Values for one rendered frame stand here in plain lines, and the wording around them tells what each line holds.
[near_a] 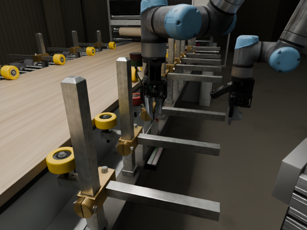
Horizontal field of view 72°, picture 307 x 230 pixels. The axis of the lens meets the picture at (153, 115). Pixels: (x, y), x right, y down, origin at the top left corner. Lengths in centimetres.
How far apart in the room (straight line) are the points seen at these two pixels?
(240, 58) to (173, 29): 41
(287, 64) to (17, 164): 79
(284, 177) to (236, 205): 130
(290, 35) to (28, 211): 90
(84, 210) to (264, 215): 141
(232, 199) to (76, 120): 152
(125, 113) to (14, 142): 34
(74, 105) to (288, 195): 45
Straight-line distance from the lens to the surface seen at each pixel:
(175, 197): 57
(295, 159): 50
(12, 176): 62
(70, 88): 44
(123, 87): 67
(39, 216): 80
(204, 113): 96
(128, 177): 83
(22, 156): 68
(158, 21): 56
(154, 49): 62
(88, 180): 54
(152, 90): 65
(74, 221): 84
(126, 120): 71
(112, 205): 74
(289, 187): 50
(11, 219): 72
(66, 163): 60
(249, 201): 184
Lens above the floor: 124
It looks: 25 degrees down
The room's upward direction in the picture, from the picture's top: straight up
